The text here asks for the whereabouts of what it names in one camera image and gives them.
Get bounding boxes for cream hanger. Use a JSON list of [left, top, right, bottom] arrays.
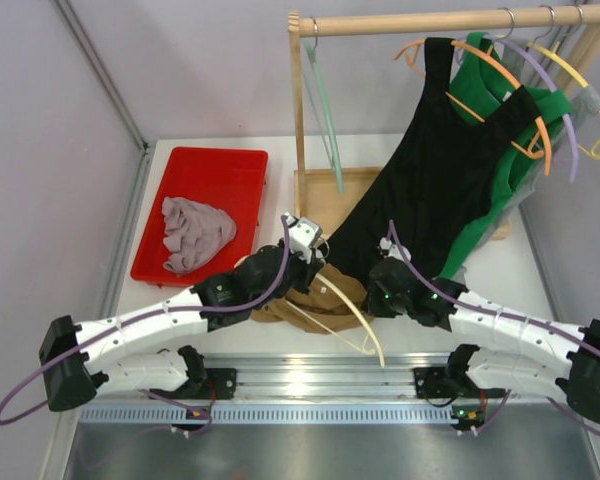
[[285, 274, 387, 369]]

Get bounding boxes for tan tank top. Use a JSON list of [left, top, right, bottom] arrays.
[[251, 264, 375, 335]]

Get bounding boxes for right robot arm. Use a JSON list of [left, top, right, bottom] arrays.
[[364, 257, 600, 424]]

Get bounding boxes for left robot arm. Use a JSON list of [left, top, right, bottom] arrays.
[[39, 241, 325, 412]]

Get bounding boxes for black tank top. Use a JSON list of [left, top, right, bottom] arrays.
[[327, 38, 540, 284]]

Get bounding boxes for mauve tank top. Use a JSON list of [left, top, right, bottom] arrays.
[[161, 197, 237, 276]]

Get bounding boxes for orange hanger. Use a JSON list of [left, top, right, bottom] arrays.
[[393, 38, 554, 176]]

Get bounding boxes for grey tank top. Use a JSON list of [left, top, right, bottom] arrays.
[[499, 49, 600, 196]]

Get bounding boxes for mint green hanger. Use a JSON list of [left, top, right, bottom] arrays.
[[302, 17, 344, 194]]

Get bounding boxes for green tank top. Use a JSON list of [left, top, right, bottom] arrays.
[[437, 32, 574, 281]]

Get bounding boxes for lilac hanger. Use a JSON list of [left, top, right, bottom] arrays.
[[492, 7, 579, 184]]

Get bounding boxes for yellow hanger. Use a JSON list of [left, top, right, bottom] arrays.
[[527, 5, 600, 175]]

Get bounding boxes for wooden clothes rack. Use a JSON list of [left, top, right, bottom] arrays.
[[288, 3, 600, 235]]

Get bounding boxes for red plastic bin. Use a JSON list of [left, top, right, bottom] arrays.
[[131, 146, 268, 287]]

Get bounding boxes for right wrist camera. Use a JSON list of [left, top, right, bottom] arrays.
[[378, 237, 403, 261]]

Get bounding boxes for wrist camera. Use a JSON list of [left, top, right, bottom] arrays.
[[378, 237, 403, 261], [281, 212, 323, 264]]

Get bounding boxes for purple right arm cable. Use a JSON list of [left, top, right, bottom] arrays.
[[387, 219, 600, 446]]

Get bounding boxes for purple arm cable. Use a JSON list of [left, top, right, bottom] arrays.
[[0, 214, 291, 426], [387, 219, 600, 446]]

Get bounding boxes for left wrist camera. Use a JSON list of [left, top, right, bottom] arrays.
[[281, 212, 323, 264]]

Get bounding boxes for aluminium table rail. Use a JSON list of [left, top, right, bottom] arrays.
[[77, 355, 487, 432]]

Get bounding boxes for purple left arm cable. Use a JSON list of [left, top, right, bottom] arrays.
[[0, 214, 291, 426]]

